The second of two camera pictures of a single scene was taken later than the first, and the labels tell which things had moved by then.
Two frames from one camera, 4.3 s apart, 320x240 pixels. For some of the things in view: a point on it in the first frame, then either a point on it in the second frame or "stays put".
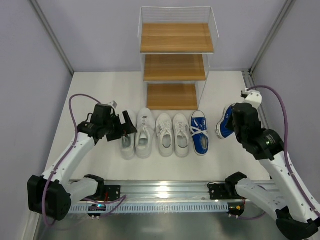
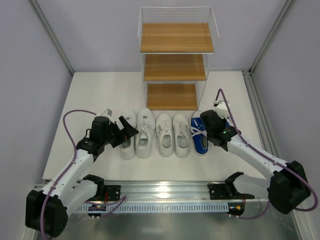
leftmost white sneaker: (129, 142) stays put
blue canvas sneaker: (199, 126) stays put
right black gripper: (236, 122) to (208, 119)
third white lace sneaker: (164, 128) stays put
